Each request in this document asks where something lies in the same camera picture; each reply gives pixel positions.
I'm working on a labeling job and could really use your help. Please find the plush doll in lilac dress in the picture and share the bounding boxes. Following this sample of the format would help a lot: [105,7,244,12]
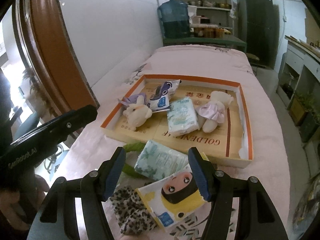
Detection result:
[195,91,234,133]

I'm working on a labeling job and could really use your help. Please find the white metal shelf rack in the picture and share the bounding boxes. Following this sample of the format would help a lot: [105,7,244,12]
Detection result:
[173,0,238,38]

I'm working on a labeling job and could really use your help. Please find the left hand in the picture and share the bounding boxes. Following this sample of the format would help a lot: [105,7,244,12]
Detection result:
[1,174,50,231]

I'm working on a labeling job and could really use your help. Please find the yellow cartoon girl tissue pack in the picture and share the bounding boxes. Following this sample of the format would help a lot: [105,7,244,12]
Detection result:
[136,165,206,230]

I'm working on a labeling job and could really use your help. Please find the white plush rabbit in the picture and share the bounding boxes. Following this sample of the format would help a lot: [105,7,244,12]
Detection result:
[123,95,152,131]

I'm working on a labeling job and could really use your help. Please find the grey kitchen counter cabinet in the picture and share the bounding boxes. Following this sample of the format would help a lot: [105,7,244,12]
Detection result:
[276,36,319,143]

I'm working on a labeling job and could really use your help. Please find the leopard print scrunchie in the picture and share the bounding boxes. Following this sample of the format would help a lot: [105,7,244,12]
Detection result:
[109,186,158,235]

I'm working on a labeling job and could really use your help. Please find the green low table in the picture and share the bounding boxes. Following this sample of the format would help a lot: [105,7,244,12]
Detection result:
[163,35,247,53]

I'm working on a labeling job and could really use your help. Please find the green fuzzy ring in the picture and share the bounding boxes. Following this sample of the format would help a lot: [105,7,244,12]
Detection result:
[121,142,208,179]

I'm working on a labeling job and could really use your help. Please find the blue cartoon tissue pack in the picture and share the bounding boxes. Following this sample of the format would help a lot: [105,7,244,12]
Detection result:
[147,80,181,113]

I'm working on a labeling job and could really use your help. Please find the dark grey refrigerator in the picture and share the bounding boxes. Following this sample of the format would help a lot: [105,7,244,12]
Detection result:
[237,0,278,66]

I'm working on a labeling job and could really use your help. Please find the brown wooden headboard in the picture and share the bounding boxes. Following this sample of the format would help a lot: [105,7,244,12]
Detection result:
[11,0,99,117]

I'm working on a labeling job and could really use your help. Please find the orange rimmed cardboard box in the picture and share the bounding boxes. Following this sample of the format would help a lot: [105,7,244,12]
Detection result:
[101,74,253,168]

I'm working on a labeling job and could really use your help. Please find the green patterned tissue pack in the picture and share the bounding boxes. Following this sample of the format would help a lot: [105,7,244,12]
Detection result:
[167,97,200,137]

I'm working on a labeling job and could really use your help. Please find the pink bed quilt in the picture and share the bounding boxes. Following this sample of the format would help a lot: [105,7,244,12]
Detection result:
[55,45,290,223]

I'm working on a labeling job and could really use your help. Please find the blue water jug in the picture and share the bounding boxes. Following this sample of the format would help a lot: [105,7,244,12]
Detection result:
[157,0,190,39]

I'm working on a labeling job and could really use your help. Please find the green floral tissue pack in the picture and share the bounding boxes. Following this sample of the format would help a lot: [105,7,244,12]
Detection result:
[134,140,188,181]

